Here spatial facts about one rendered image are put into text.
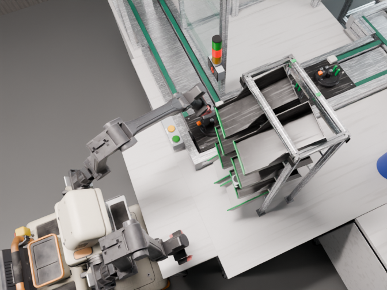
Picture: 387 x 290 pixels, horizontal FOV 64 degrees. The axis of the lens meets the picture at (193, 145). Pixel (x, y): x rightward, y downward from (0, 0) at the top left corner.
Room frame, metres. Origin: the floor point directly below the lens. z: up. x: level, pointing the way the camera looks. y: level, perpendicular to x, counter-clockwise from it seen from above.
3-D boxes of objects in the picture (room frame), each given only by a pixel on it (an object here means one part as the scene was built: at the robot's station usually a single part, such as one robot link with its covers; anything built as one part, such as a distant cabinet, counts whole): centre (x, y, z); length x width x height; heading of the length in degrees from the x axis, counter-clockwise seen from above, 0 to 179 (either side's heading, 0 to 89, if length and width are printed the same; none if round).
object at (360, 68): (0.93, -0.58, 0.91); 1.24 x 0.33 x 0.10; 105
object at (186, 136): (1.03, 0.10, 0.91); 0.89 x 0.06 x 0.11; 15
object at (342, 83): (1.00, -0.84, 1.01); 0.24 x 0.24 x 0.13; 15
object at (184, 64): (1.10, -0.06, 0.91); 0.84 x 0.28 x 0.10; 15
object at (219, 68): (1.02, -0.18, 1.29); 0.12 x 0.05 x 0.25; 15
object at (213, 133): (0.80, -0.12, 0.98); 0.14 x 0.14 x 0.02
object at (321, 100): (0.48, -0.34, 1.26); 0.36 x 0.21 x 0.80; 15
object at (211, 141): (0.80, -0.12, 0.96); 0.24 x 0.24 x 0.02; 15
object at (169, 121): (0.83, 0.11, 0.93); 0.21 x 0.07 x 0.06; 15
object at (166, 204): (0.57, 0.02, 0.84); 0.90 x 0.70 x 0.03; 14
